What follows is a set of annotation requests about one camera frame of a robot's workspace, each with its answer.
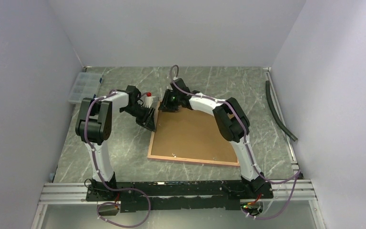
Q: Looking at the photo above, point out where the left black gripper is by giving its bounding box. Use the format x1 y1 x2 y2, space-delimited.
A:
121 104 156 133

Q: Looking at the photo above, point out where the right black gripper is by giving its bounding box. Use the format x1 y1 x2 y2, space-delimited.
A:
158 90 181 113

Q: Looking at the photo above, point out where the wooden picture frame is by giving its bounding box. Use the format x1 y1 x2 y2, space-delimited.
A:
147 101 241 167

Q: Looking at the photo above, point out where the brown frame backing board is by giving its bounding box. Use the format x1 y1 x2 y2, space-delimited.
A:
151 105 238 163

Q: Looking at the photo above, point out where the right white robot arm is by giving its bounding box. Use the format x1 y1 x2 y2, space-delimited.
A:
158 78 265 198

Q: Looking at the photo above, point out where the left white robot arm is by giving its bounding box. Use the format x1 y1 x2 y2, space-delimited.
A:
75 85 159 200

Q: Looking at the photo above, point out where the clear plastic organizer box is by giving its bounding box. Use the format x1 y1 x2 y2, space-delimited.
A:
68 72 102 104

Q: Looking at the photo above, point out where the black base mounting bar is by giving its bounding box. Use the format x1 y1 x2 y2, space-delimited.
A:
86 180 274 213

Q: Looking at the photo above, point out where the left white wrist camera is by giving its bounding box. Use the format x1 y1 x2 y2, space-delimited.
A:
143 92 158 108

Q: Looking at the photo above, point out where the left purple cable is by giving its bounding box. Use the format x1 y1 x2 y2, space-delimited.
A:
84 89 152 229

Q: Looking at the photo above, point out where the purple cable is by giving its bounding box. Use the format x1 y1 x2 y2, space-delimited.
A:
170 64 301 221
84 89 152 229

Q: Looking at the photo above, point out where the black rubber hose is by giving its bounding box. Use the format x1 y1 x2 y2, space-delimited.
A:
265 80 298 142

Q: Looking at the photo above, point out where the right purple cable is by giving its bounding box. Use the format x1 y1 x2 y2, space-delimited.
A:
170 64 301 221

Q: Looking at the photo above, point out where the aluminium rail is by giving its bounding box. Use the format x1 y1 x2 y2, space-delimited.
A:
38 179 317 205

